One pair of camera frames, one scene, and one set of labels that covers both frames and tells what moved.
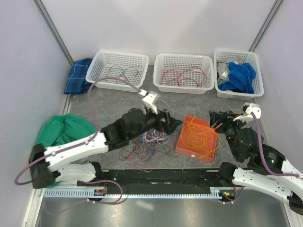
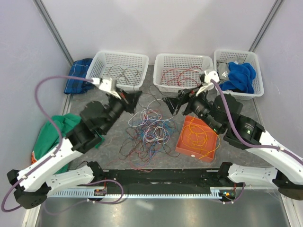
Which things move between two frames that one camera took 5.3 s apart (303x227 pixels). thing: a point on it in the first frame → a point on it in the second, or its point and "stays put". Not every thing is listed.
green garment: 62,129 stays put
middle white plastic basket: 183,74 stays put
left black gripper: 169,126 → 129,100
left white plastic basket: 132,66 stays put
